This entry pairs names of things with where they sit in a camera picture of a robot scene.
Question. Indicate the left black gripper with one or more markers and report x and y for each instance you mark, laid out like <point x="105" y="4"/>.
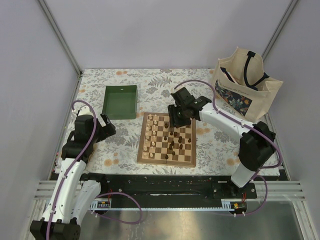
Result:
<point x="106" y="130"/>

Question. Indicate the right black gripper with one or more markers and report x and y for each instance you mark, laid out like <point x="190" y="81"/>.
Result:
<point x="174" y="121"/>

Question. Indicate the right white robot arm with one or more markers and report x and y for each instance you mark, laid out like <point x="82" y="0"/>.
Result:
<point x="255" y="139"/>

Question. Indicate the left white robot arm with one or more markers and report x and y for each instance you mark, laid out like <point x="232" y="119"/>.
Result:
<point x="73" y="192"/>

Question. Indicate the wooden chess board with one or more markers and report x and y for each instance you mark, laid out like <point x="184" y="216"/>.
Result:
<point x="159" y="138"/>

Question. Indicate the green rectangular tray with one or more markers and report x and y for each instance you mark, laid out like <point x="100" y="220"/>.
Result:
<point x="120" y="102"/>

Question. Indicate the floral patterned table mat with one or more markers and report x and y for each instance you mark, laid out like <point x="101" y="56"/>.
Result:
<point x="216" y="151"/>

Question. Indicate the beige floral tote bag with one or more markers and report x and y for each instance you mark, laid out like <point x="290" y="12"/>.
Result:
<point x="240" y="80"/>

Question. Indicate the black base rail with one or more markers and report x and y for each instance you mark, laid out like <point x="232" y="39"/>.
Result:
<point x="174" y="191"/>

